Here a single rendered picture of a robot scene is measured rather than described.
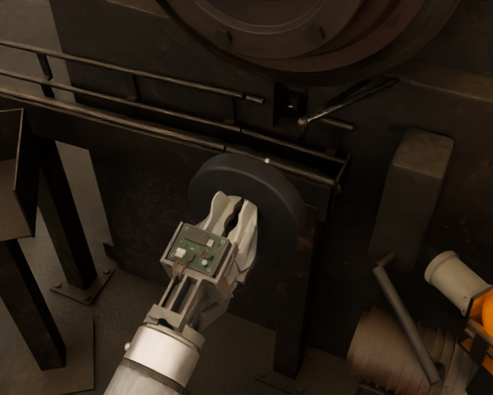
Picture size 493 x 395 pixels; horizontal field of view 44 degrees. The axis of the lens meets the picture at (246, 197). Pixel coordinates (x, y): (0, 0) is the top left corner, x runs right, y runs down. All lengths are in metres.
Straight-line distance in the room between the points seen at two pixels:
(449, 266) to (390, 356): 0.19
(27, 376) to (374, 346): 0.93
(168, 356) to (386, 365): 0.48
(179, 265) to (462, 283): 0.44
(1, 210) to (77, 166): 0.94
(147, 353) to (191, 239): 0.13
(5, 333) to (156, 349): 1.11
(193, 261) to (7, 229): 0.52
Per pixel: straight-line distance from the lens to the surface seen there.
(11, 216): 1.14
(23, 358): 1.68
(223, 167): 0.73
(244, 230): 0.74
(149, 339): 0.66
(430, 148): 0.94
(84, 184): 2.01
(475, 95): 0.94
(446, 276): 0.93
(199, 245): 0.68
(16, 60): 2.62
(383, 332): 1.04
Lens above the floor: 1.42
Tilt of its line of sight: 48 degrees down
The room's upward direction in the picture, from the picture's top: straight up
